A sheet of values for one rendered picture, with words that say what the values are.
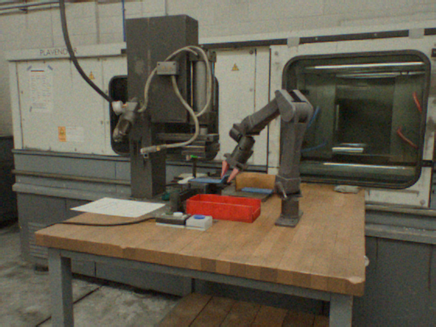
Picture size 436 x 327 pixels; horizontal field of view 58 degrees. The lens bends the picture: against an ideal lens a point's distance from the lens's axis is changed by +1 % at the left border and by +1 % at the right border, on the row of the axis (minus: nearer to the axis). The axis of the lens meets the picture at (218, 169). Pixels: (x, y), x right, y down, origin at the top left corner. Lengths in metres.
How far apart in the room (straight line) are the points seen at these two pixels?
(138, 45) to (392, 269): 1.62
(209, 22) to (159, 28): 3.06
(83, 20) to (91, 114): 2.98
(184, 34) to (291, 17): 2.88
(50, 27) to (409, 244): 5.21
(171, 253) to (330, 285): 0.42
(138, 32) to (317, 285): 1.21
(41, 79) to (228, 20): 2.30
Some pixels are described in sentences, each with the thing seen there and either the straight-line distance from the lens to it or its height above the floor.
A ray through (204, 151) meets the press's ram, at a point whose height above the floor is 1.12.
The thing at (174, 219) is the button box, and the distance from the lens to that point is 1.31.
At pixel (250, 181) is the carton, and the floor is 0.95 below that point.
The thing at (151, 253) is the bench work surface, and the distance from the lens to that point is 1.14.
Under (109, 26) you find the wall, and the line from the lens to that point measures 5.46.
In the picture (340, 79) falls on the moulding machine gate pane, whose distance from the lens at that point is 2.08.
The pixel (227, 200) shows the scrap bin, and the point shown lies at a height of 0.94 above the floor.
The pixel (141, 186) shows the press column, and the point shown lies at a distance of 1.74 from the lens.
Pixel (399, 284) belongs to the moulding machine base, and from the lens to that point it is 2.26.
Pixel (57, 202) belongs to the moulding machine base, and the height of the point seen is 0.61.
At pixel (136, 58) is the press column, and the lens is 1.72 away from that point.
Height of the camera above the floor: 1.30
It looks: 9 degrees down
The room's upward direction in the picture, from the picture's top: straight up
